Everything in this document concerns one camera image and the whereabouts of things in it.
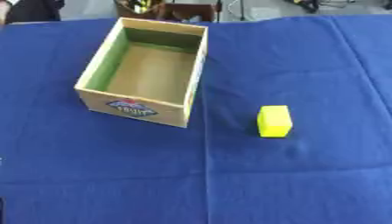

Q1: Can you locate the tan cardboard box green inside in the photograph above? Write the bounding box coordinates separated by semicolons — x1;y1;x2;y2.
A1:
73;17;210;129

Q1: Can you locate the yellow rectangular block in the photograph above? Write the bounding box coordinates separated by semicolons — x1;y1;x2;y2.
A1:
255;105;294;138

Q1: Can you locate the brown wooden chair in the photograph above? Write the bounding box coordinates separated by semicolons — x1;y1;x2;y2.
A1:
113;0;220;24

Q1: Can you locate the person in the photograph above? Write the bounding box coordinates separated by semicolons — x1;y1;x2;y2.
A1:
0;0;67;25

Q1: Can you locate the black tripod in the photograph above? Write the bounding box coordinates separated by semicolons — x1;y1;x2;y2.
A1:
284;0;328;14

